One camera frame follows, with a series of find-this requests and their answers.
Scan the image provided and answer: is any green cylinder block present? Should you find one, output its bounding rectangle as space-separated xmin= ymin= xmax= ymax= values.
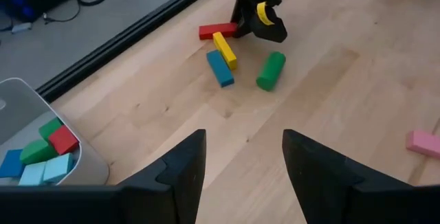
xmin=255 ymin=51 xmax=287 ymax=92

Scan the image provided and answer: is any small light cyan block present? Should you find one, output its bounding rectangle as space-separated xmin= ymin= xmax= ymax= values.
xmin=17 ymin=161 xmax=47 ymax=186

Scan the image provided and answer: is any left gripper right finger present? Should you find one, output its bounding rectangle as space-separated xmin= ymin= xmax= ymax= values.
xmin=282 ymin=129 xmax=364 ymax=224

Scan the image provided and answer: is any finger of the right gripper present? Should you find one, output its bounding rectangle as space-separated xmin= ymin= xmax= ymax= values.
xmin=250 ymin=6 xmax=288 ymax=43
xmin=230 ymin=0 xmax=254 ymax=38

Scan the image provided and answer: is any grey plastic bin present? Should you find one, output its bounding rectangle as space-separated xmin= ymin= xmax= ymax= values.
xmin=0 ymin=77 xmax=110 ymax=187

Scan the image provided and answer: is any black aluminium table frame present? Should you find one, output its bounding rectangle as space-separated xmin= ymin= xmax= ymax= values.
xmin=35 ymin=0 xmax=221 ymax=103

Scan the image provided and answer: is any yellow cable tag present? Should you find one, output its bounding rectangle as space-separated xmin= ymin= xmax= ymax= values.
xmin=256 ymin=1 xmax=276 ymax=25

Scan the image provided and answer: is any small green block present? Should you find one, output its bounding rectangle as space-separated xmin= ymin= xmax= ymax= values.
xmin=38 ymin=117 xmax=65 ymax=142

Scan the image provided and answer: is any long yellow block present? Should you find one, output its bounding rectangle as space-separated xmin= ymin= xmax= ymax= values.
xmin=212 ymin=31 xmax=239 ymax=71

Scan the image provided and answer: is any small red block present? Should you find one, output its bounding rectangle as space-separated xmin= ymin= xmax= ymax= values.
xmin=47 ymin=124 xmax=80 ymax=156

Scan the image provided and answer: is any long red block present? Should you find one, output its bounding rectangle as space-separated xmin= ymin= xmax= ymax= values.
xmin=198 ymin=22 xmax=239 ymax=41

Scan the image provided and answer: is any green half-round block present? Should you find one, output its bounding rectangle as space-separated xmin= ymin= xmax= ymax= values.
xmin=19 ymin=138 xmax=59 ymax=166

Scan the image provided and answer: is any white power adapter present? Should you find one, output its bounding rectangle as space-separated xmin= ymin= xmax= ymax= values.
xmin=11 ymin=22 xmax=33 ymax=35

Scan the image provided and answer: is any long pink block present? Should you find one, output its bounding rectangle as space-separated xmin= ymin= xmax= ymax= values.
xmin=405 ymin=129 xmax=440 ymax=159

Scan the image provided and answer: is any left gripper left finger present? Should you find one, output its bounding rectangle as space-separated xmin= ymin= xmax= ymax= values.
xmin=118 ymin=129 xmax=207 ymax=224

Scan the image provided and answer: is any small blue block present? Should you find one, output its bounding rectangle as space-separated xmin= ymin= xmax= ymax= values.
xmin=0 ymin=148 xmax=25 ymax=179

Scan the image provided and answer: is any long teal block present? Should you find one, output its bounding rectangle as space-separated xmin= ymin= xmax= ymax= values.
xmin=206 ymin=49 xmax=236 ymax=89

